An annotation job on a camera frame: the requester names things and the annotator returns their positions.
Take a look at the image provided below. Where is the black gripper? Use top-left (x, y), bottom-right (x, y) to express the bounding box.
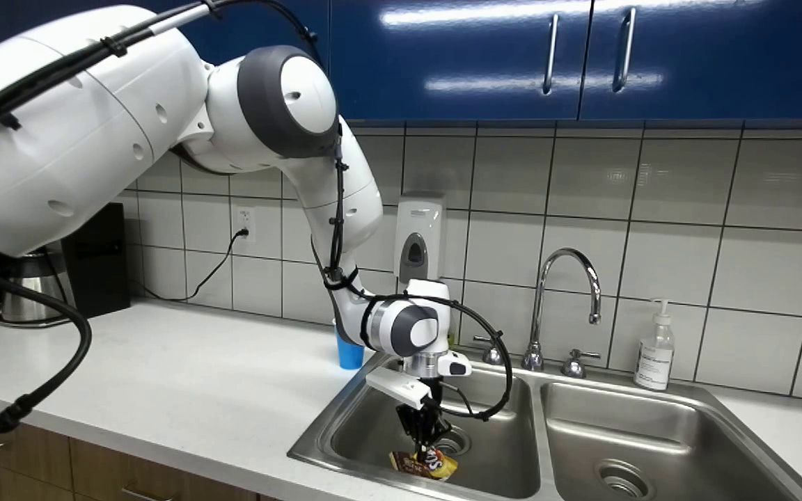
top-left (394, 398), bottom-right (451, 472)

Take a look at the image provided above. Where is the yellow brown snack packet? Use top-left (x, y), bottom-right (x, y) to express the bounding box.
top-left (386, 444), bottom-right (462, 483)

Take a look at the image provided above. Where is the round sink drain strainer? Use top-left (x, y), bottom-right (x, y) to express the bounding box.
top-left (595, 460), bottom-right (652, 498)
top-left (436, 426), bottom-right (471, 457)

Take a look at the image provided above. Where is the stainless steel double sink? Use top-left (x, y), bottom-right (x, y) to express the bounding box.
top-left (286, 340), bottom-right (802, 501)

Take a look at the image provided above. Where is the blue plastic cup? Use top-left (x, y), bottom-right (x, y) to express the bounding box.
top-left (333, 327), bottom-right (368, 373)

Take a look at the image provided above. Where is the chrome gooseneck faucet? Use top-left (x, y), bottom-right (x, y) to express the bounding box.
top-left (519, 245), bottom-right (604, 373)

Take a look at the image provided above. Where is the clear hand soap pump bottle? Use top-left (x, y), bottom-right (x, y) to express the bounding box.
top-left (631, 297), bottom-right (675, 391)

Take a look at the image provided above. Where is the black coffee maker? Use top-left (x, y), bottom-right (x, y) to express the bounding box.
top-left (57, 202), bottom-right (134, 320)

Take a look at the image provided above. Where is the wooden base cabinet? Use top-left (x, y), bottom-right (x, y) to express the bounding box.
top-left (0, 415), bottom-right (273, 501)

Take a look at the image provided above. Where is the steel coffee carafe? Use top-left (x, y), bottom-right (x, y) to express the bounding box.
top-left (0, 248), bottom-right (75, 327)

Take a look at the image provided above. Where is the white flat mounting bracket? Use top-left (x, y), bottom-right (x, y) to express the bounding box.
top-left (365, 368), bottom-right (433, 412)

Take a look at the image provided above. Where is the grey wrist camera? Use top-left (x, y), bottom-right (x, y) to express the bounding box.
top-left (433, 347), bottom-right (472, 379)

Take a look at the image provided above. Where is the black thin robot cable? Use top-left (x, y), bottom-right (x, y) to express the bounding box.
top-left (0, 0), bottom-right (518, 426)

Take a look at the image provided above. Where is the chrome faucet handle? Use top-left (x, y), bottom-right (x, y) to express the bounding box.
top-left (558, 347), bottom-right (600, 379)
top-left (471, 337), bottom-right (507, 368)

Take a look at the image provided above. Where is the grey wall soap dispenser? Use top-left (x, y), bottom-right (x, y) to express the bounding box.
top-left (391, 198), bottom-right (446, 287)

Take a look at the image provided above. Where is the black power cord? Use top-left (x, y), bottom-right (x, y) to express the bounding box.
top-left (144, 226), bottom-right (252, 302)

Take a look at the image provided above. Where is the white wall power outlet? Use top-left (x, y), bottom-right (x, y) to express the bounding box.
top-left (231, 202), bottom-right (255, 245)

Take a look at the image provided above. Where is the black thick cable hose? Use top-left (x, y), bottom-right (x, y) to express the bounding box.
top-left (0, 258), bottom-right (93, 501)

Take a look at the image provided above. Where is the silver cabinet handle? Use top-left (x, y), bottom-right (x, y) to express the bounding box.
top-left (539, 11), bottom-right (563, 98)
top-left (611, 6), bottom-right (641, 95)

